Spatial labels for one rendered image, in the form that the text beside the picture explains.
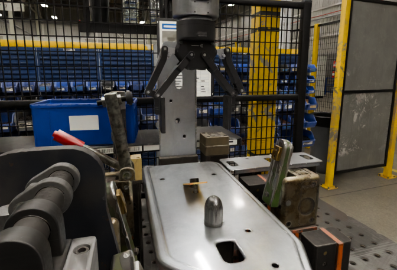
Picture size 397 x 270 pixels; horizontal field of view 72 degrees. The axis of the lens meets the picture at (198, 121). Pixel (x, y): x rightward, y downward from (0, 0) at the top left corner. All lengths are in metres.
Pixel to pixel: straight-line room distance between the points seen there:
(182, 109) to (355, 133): 2.87
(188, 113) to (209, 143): 0.11
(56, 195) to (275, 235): 0.36
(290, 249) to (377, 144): 3.42
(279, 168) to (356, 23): 2.86
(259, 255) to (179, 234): 0.13
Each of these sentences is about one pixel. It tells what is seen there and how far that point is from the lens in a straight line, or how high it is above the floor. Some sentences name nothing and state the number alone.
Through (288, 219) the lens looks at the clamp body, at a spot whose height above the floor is 0.96.
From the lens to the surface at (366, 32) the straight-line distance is 3.45.
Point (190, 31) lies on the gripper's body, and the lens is 0.52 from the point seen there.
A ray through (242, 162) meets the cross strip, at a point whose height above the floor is 1.00.
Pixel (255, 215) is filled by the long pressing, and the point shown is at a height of 1.00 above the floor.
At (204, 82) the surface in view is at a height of 1.21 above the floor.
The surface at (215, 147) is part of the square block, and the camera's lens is 0.85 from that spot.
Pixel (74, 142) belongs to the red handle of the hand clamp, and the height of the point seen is 1.13.
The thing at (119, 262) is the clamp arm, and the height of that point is 1.10.
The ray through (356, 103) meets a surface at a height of 0.92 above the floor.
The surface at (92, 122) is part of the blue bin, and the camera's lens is 0.91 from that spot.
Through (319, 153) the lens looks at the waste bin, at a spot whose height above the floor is 0.26.
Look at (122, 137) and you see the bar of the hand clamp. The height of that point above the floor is 1.13.
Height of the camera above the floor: 1.25
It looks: 10 degrees down
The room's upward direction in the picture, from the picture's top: straight up
